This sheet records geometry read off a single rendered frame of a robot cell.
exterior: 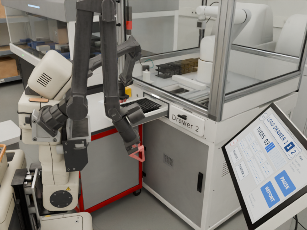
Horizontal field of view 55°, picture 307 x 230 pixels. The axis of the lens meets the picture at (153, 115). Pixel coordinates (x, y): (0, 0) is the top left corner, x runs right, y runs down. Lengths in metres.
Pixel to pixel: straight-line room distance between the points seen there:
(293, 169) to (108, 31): 0.76
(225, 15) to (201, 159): 0.88
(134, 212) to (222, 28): 1.55
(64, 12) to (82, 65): 1.45
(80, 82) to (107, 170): 1.23
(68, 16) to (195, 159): 1.46
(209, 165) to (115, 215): 0.93
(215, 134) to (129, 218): 1.05
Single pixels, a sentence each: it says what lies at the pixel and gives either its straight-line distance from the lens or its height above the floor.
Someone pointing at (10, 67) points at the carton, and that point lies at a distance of 5.56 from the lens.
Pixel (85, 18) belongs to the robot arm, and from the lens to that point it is 1.04.
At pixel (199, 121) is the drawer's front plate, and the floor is 0.91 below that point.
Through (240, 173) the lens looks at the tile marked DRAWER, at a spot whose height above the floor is 1.00.
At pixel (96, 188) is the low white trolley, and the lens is 2.26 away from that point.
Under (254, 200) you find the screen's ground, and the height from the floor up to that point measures 1.00.
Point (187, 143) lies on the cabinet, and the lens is 1.97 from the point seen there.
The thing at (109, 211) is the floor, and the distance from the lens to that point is 2.48.
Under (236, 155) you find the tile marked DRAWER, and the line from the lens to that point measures 1.31.
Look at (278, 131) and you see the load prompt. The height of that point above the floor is 1.16.
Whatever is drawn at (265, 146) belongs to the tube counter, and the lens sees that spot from 1.22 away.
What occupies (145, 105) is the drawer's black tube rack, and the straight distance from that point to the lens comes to 2.01.
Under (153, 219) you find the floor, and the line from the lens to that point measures 2.41.
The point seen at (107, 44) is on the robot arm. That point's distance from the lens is 1.06.
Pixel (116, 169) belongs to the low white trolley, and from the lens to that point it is 2.27.
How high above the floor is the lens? 1.68
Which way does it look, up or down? 25 degrees down
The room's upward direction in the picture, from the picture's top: 1 degrees clockwise
